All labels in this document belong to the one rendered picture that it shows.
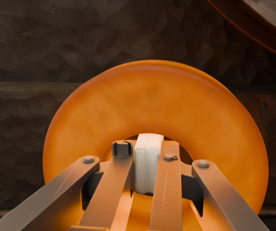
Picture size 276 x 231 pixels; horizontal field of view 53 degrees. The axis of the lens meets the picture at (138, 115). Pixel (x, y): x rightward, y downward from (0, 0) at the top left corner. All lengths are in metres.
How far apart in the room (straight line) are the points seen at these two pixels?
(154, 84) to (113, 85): 0.02
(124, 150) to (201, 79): 0.06
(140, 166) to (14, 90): 0.18
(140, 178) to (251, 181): 0.07
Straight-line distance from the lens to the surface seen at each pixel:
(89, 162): 0.15
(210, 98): 0.17
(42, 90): 0.30
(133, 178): 0.16
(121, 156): 0.16
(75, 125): 0.19
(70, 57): 0.34
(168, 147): 0.18
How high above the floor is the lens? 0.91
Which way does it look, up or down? 14 degrees down
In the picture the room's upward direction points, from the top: straight up
